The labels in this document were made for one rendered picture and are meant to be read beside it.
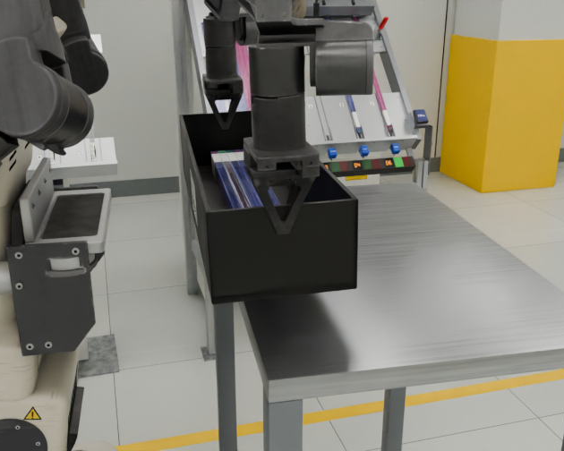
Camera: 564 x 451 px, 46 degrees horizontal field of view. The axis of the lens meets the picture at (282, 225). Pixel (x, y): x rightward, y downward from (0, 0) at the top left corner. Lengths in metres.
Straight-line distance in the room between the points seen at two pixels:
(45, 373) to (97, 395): 1.13
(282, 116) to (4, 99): 0.28
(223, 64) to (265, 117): 0.56
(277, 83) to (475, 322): 0.41
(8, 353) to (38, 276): 0.13
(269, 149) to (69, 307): 0.39
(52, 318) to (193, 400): 1.23
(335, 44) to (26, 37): 0.31
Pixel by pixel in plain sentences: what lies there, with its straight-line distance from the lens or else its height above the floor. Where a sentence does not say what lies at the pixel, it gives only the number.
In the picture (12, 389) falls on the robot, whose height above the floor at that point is 0.67.
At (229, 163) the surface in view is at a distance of 1.17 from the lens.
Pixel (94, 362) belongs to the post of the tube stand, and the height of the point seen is 0.01.
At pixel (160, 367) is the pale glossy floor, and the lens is 2.31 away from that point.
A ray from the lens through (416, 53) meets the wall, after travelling 4.43.
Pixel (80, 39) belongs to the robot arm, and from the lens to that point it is 1.13.
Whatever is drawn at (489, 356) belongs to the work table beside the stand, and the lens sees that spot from 0.83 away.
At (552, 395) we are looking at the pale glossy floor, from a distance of 2.30.
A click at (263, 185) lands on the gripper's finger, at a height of 1.01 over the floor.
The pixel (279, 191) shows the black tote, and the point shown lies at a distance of 1.12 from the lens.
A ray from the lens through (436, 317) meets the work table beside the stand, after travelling 0.90.
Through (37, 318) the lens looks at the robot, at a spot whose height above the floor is 0.79.
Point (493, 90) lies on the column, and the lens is 4.11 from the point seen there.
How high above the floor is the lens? 1.21
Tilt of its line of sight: 20 degrees down
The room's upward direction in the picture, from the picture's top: straight up
